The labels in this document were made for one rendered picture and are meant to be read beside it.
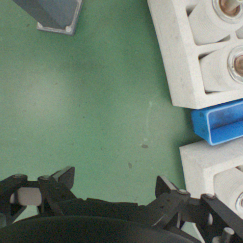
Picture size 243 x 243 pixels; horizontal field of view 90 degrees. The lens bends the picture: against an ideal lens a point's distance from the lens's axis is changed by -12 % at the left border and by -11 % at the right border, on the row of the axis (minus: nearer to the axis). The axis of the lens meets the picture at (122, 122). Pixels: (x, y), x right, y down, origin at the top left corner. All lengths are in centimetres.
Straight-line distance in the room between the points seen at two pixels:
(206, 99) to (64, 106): 46
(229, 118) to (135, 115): 37
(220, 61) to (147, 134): 33
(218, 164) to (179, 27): 36
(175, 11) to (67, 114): 46
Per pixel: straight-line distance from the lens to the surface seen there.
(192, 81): 36
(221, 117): 62
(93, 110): 51
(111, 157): 55
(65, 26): 57
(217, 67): 32
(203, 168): 43
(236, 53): 33
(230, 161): 46
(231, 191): 43
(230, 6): 35
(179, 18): 39
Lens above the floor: 50
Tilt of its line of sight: 80 degrees down
